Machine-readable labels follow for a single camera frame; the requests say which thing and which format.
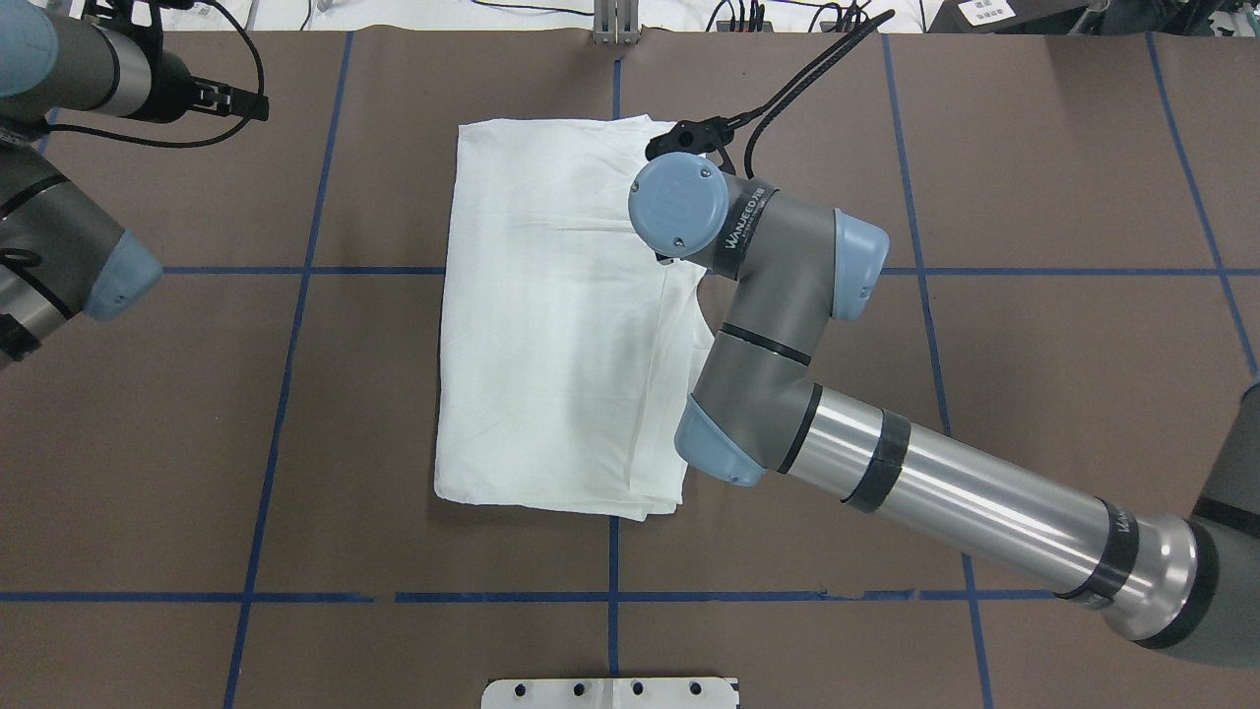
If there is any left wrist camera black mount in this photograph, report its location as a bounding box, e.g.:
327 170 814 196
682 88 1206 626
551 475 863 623
79 0 169 44

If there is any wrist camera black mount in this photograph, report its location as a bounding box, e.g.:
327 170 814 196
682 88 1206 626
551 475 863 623
79 0 169 44
645 116 740 175

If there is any clear plastic bag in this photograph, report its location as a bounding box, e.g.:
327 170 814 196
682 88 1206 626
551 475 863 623
160 0 258 31

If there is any black box with label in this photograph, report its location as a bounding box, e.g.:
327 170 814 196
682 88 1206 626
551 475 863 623
927 1 1091 35

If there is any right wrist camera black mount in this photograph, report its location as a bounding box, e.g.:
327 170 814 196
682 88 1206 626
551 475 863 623
645 116 740 175

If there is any white mount base plate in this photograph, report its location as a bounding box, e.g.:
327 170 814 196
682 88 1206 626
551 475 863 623
480 678 742 708

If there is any grey orange cable hub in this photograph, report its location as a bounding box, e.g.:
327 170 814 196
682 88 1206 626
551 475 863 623
706 1 772 34

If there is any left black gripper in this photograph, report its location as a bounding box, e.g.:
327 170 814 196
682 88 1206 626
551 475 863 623
142 50 270 123

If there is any white long-sleeve printed shirt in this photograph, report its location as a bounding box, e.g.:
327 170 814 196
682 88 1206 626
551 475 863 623
433 115 713 523

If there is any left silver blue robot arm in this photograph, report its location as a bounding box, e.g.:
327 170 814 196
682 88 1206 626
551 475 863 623
1 1 270 366

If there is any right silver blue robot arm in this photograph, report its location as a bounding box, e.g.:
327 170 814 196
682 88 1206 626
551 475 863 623
627 149 1259 670

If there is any aluminium frame post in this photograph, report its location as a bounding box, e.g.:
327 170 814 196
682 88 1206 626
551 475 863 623
593 0 643 47

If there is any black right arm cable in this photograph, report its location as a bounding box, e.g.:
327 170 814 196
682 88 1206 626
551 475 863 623
725 8 897 180

